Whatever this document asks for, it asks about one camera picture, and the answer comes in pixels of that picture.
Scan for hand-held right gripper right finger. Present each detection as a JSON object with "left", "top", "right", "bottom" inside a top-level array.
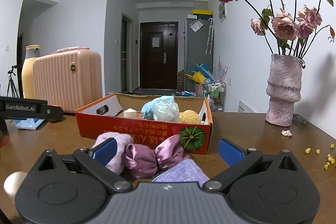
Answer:
[{"left": 202, "top": 138, "right": 309, "bottom": 191}]

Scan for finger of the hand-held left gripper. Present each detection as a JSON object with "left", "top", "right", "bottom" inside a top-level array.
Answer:
[{"left": 45, "top": 105, "right": 64, "bottom": 123}]

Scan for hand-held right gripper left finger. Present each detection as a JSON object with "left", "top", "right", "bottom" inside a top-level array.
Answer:
[{"left": 26, "top": 138, "right": 133, "bottom": 194}]

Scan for lilac fluffy sock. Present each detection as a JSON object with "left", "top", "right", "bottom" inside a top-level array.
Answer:
[{"left": 91, "top": 132, "right": 134, "bottom": 174}]

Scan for orange cardboard box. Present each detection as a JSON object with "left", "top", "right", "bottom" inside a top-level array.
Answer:
[{"left": 75, "top": 93, "right": 213, "bottom": 155}]

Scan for purple satin scrunchie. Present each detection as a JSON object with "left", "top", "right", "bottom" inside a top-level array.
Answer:
[{"left": 123, "top": 134, "right": 185, "bottom": 178}]

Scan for white sponge piece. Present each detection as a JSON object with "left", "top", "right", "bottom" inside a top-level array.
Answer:
[{"left": 123, "top": 108, "right": 137, "bottom": 119}]

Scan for purple knitted drawstring pouch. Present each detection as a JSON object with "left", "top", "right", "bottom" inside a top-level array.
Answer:
[{"left": 152, "top": 157, "right": 210, "bottom": 188}]

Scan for light blue fluffy cloth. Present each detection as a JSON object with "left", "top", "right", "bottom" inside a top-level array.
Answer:
[{"left": 141, "top": 95, "right": 175, "bottom": 120}]

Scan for cream round puff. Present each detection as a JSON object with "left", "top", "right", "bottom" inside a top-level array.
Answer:
[{"left": 3, "top": 172, "right": 28, "bottom": 197}]

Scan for blue tissue packet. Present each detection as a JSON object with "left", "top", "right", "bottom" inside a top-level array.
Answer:
[{"left": 13, "top": 119, "right": 46, "bottom": 130}]

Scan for black tripod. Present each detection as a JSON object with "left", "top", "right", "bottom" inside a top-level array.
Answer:
[{"left": 7, "top": 64, "right": 23, "bottom": 98}]

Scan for yellow thermos flask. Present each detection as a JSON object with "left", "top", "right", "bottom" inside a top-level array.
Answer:
[{"left": 21, "top": 45, "right": 41, "bottom": 99}]

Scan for pink ribbed suitcase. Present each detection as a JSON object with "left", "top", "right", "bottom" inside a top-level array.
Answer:
[{"left": 32, "top": 47, "right": 103, "bottom": 112}]

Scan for yellow plush toy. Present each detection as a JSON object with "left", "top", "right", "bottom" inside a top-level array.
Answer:
[{"left": 179, "top": 109, "right": 202, "bottom": 125}]

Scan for storage cart with bottles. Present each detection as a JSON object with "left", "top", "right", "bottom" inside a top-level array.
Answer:
[{"left": 203, "top": 79, "right": 227, "bottom": 111}]

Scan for eyeglasses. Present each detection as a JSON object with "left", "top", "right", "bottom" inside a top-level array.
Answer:
[{"left": 293, "top": 113, "right": 307, "bottom": 125}]

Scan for scattered yellow crumbs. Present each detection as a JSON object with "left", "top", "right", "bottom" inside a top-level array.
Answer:
[{"left": 304, "top": 143, "right": 336, "bottom": 170}]

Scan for purple ceramic vase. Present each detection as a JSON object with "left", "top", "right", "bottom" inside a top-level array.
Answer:
[{"left": 265, "top": 54, "right": 303, "bottom": 127}]

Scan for brown cardboard box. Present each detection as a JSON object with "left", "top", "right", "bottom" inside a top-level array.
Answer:
[{"left": 177, "top": 70, "right": 185, "bottom": 92}]

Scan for dark interior door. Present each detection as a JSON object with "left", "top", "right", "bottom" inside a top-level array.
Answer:
[{"left": 121, "top": 12, "right": 134, "bottom": 93}]

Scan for dark entrance door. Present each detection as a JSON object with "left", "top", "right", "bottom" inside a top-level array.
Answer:
[{"left": 140, "top": 21, "right": 179, "bottom": 90}]

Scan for grey refrigerator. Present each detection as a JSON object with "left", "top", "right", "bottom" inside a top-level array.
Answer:
[{"left": 184, "top": 16, "right": 214, "bottom": 83}]

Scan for white folded umbrella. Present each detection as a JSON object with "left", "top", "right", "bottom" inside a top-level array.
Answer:
[{"left": 205, "top": 18, "right": 215, "bottom": 54}]

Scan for clear plastic sleeve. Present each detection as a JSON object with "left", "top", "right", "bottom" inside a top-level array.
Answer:
[{"left": 190, "top": 20, "right": 205, "bottom": 32}]

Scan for bunch of dried pink roses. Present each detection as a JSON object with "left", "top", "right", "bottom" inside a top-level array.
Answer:
[{"left": 217, "top": 0, "right": 336, "bottom": 59}]

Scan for yellow and black box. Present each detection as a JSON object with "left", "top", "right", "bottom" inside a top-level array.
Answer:
[{"left": 193, "top": 9, "right": 213, "bottom": 17}]

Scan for white wall heater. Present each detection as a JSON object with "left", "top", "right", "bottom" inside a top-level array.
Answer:
[{"left": 238, "top": 100, "right": 255, "bottom": 113}]

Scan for purple feather wall decoration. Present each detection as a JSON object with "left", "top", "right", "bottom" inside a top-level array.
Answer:
[{"left": 218, "top": 55, "right": 229, "bottom": 83}]

